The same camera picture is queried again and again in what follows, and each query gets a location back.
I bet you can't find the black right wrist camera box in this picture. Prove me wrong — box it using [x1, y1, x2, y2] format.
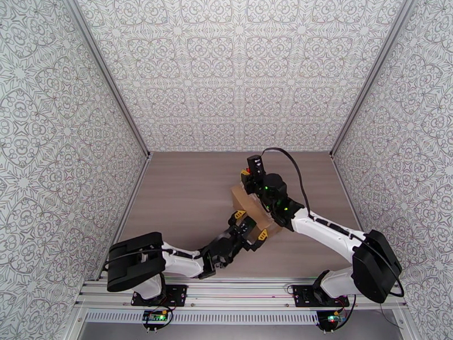
[246, 155, 267, 181]

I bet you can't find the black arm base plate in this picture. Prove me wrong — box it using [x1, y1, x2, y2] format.
[293, 284, 350, 309]
[131, 284, 189, 308]

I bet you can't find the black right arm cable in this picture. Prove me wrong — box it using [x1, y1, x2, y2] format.
[262, 147, 312, 218]

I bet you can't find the brown cardboard box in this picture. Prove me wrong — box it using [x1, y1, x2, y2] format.
[230, 185, 284, 245]

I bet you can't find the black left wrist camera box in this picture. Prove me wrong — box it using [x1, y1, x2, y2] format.
[232, 222, 255, 244]

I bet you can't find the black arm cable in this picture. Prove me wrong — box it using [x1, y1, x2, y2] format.
[108, 243, 200, 265]
[262, 147, 312, 218]

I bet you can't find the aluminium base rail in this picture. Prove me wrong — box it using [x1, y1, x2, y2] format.
[74, 277, 408, 312]

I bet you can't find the aluminium frame post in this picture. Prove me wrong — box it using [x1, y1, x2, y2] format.
[62, 0, 152, 156]
[329, 0, 415, 156]

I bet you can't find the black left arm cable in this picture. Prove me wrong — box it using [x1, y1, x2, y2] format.
[108, 243, 200, 265]

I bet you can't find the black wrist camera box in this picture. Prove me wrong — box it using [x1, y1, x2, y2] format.
[232, 222, 255, 244]
[246, 155, 267, 181]

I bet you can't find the slotted metal vent strip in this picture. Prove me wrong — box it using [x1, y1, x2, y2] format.
[84, 311, 320, 324]

